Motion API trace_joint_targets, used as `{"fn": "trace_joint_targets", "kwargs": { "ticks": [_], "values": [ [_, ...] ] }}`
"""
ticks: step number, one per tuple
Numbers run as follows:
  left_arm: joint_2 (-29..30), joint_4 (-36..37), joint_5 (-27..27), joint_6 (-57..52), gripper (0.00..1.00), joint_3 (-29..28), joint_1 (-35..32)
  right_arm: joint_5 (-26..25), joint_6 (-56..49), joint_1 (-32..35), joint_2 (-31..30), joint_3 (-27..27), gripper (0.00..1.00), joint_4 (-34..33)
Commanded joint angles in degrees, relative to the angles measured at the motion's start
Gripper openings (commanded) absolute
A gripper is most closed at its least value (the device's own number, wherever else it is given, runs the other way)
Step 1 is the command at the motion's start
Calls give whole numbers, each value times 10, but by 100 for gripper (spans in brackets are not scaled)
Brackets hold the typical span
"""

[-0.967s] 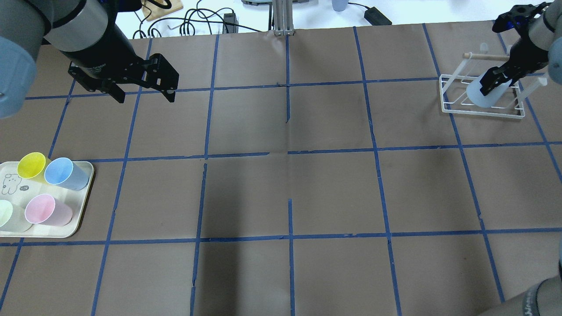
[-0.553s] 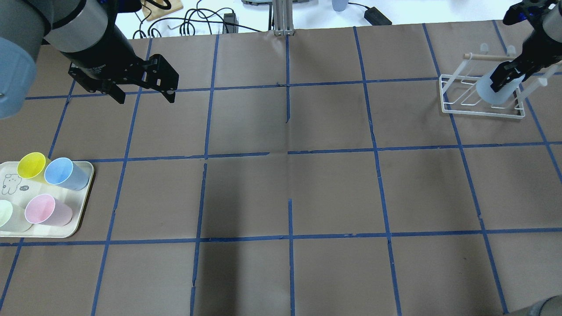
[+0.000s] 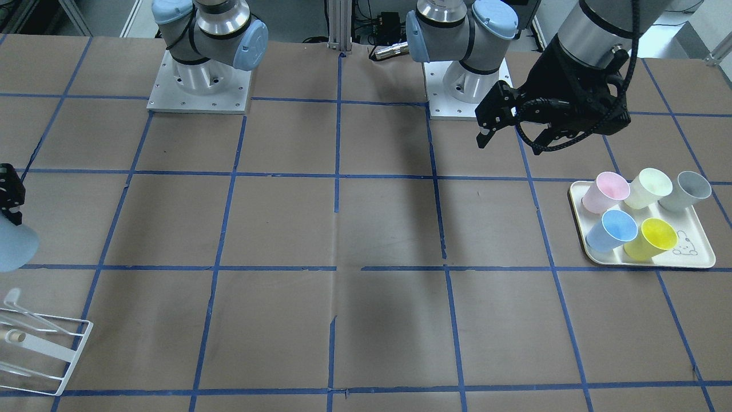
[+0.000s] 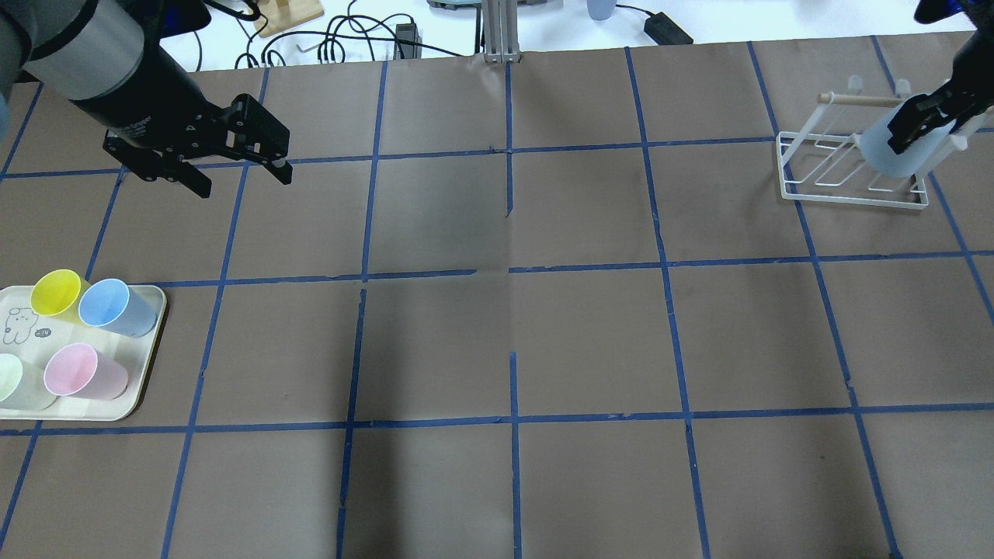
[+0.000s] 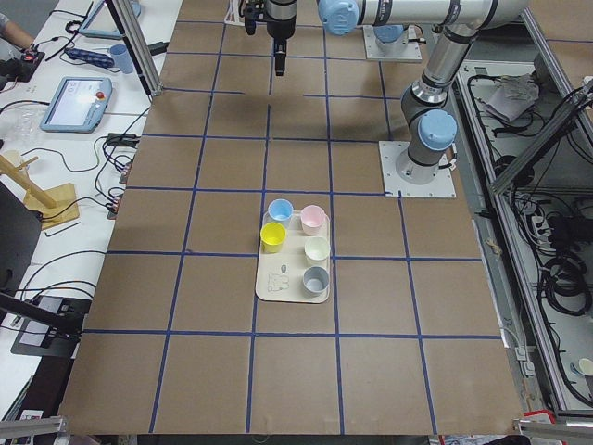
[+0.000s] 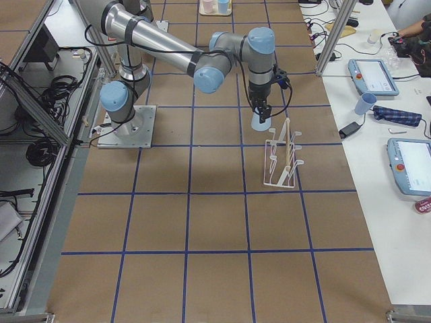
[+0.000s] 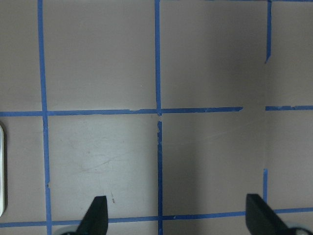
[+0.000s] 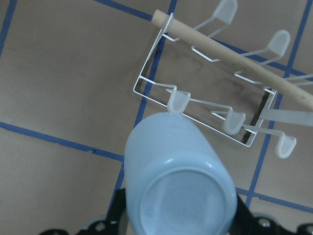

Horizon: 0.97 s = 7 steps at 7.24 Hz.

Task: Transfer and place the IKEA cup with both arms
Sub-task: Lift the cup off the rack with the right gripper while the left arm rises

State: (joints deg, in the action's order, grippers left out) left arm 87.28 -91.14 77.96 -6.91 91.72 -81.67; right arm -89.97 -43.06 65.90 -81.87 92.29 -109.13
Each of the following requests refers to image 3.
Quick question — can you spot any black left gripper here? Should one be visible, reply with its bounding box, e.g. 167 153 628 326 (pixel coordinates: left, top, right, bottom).
474 40 631 156

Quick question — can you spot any pale blue plastic cup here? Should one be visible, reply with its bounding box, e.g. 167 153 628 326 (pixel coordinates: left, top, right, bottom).
1 216 39 273

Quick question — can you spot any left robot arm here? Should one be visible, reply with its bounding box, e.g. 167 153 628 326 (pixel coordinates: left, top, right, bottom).
405 1 670 155

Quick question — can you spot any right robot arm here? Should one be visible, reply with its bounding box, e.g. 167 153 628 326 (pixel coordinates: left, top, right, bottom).
2 1 268 159

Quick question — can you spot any pink plastic cup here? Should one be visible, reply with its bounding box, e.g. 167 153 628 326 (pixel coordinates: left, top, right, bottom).
581 171 631 214

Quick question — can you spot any pale green plastic cup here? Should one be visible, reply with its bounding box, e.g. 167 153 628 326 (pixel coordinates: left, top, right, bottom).
624 168 674 209

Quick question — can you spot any yellow plastic cup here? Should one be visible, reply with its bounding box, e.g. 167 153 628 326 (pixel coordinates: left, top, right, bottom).
623 218 679 261

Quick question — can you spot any grey plastic cup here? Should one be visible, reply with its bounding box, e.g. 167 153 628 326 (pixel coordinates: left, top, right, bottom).
658 171 712 213

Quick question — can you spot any cream plastic tray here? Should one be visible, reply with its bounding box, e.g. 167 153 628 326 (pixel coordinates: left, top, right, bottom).
568 181 716 269

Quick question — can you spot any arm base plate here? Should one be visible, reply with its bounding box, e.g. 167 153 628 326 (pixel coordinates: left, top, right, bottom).
147 51 252 114
423 60 512 121

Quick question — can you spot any white wire cup rack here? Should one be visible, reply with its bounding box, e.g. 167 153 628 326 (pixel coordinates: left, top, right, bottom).
1 288 94 397

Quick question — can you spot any aluminium frame post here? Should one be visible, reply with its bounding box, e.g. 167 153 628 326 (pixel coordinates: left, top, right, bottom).
326 0 353 54

